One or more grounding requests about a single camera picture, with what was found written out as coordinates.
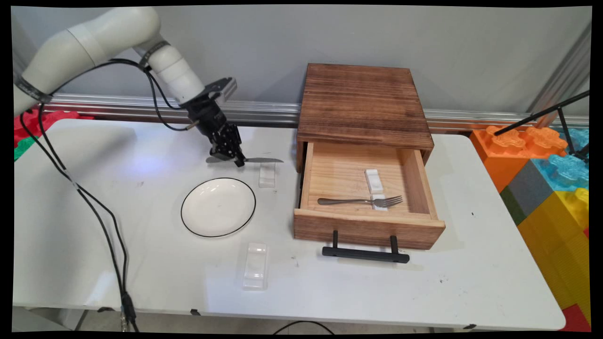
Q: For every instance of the dark wooden drawer cabinet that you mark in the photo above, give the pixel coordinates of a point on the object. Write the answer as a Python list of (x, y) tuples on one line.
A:
[(372, 94)]

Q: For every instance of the aluminium wall rail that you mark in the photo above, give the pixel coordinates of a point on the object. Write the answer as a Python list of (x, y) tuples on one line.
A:
[(264, 112)]

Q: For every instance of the black tripod stand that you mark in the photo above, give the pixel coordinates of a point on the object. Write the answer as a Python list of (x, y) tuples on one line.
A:
[(541, 112)]

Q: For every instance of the silver fork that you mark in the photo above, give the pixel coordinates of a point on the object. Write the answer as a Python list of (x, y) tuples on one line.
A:
[(348, 201)]

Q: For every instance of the light wooden drawer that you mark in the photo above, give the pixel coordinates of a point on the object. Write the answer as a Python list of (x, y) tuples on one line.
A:
[(367, 230)]

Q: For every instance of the orange giant building block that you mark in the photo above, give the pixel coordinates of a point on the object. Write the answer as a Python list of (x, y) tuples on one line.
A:
[(499, 160)]

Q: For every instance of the blue translucent building block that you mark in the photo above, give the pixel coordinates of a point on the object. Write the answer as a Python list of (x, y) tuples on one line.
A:
[(570, 172)]

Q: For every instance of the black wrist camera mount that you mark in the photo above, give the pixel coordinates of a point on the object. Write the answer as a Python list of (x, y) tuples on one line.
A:
[(221, 88)]

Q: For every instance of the white plate with black rim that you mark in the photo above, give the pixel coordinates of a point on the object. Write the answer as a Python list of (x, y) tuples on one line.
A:
[(218, 207)]

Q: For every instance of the white ceramic cutlery rest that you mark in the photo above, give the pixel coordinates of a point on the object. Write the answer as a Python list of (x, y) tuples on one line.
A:
[(266, 179), (373, 181), (378, 207)]

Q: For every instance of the yellow giant building block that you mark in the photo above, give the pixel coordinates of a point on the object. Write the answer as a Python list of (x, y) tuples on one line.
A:
[(556, 245)]

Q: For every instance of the red giant building block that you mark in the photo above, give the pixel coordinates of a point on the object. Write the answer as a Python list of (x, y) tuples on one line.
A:
[(577, 320)]

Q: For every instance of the aluminium corner post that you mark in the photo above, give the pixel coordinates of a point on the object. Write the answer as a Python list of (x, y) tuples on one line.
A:
[(565, 75)]

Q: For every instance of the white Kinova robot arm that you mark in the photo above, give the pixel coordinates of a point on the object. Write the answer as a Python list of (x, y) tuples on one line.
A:
[(108, 28)]

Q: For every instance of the translucent plastic cutlery rest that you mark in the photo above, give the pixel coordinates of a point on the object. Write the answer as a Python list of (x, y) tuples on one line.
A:
[(255, 266)]

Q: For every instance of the silver table knife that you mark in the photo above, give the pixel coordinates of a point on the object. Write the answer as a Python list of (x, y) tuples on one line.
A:
[(264, 160)]

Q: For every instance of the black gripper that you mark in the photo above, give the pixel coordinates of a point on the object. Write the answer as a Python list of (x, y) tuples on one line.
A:
[(214, 120)]

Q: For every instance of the grey giant building block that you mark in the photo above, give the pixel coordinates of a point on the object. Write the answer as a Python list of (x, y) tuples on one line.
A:
[(527, 188)]

